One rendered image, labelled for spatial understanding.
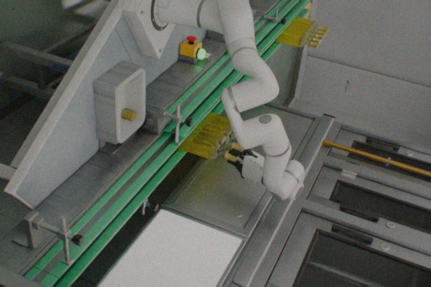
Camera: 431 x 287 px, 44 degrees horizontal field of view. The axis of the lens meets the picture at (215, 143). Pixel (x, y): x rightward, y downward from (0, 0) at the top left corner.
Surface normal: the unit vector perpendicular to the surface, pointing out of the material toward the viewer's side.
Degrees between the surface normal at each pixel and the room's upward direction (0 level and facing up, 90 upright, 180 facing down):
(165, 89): 90
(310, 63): 90
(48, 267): 90
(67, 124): 0
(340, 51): 90
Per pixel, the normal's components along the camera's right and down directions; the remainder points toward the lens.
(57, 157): 0.91, 0.30
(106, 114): -0.41, 0.51
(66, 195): 0.07, -0.81
